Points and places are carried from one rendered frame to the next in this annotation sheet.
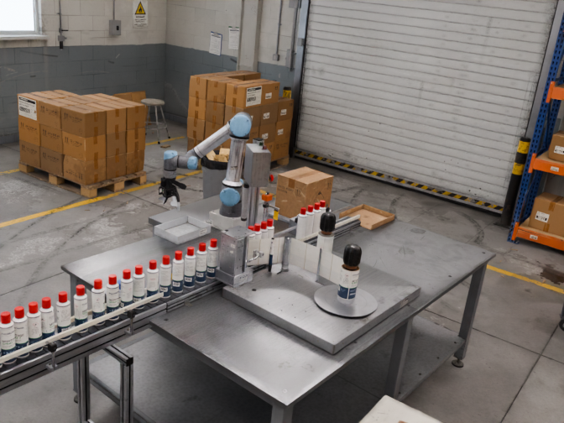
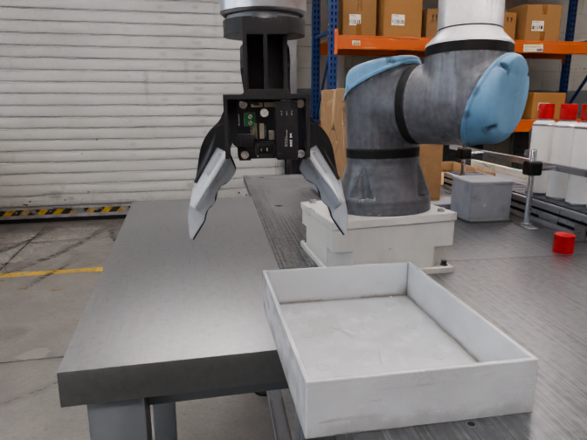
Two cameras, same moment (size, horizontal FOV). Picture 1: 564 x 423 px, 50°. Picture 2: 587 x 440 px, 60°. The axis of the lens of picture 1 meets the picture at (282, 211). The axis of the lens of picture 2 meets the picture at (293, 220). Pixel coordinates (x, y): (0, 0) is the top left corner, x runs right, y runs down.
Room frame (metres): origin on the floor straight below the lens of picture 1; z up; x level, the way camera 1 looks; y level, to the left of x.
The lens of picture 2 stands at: (3.04, 1.00, 1.09)
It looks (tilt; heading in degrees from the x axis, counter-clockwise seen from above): 13 degrees down; 314
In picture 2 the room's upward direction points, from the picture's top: straight up
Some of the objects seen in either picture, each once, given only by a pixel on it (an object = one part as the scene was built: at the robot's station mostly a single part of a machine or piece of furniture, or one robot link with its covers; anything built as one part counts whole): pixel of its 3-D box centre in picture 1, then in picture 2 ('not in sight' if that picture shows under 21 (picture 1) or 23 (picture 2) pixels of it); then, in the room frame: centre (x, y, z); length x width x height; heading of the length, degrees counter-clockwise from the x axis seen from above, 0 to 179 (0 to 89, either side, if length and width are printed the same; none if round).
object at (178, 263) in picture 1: (178, 271); not in sight; (2.54, 0.46, 0.98); 0.05 x 0.05 x 0.20
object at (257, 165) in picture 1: (257, 164); not in sight; (3.07, 0.15, 1.38); 0.17 x 0.10 x 0.19; 18
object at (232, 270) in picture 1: (235, 256); not in sight; (2.71, 0.21, 1.01); 0.14 x 0.13 x 0.26; 143
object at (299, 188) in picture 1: (304, 194); (376, 141); (3.83, -0.13, 0.99); 0.30 x 0.24 x 0.27; 143
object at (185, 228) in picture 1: (183, 229); (371, 327); (3.34, 0.58, 0.85); 0.27 x 0.20 x 0.05; 144
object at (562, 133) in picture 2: (315, 219); (563, 152); (3.39, -0.21, 0.98); 0.05 x 0.05 x 0.20
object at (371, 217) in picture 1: (367, 216); (437, 173); (3.89, -0.58, 0.85); 0.30 x 0.26 x 0.04; 143
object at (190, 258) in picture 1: (190, 267); not in sight; (2.60, 0.41, 0.98); 0.05 x 0.05 x 0.20
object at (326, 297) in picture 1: (345, 300); not in sight; (2.60, -0.35, 0.89); 0.31 x 0.31 x 0.01
